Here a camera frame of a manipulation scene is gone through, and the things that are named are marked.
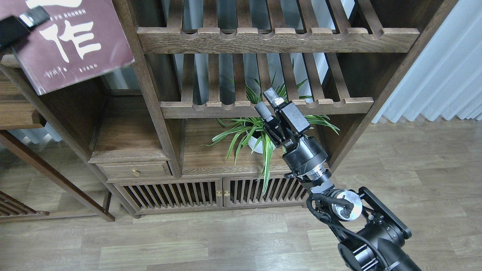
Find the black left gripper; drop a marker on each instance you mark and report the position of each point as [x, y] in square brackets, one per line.
[13, 28]

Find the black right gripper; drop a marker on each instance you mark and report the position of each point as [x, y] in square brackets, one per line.
[304, 155]

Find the dark red book chinese title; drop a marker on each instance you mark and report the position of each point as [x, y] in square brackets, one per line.
[82, 40]

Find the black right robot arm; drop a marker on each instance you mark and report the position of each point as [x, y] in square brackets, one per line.
[370, 236]

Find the green spider plant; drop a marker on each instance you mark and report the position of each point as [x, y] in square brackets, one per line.
[246, 127]

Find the white plant pot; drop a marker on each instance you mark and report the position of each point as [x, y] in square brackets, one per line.
[255, 143]

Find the dark wooden bookshelf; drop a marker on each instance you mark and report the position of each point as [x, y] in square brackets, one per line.
[193, 59]

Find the brass drawer knob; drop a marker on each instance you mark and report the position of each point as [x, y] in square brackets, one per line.
[136, 173]

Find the white curtain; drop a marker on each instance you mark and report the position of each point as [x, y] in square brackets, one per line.
[445, 81]

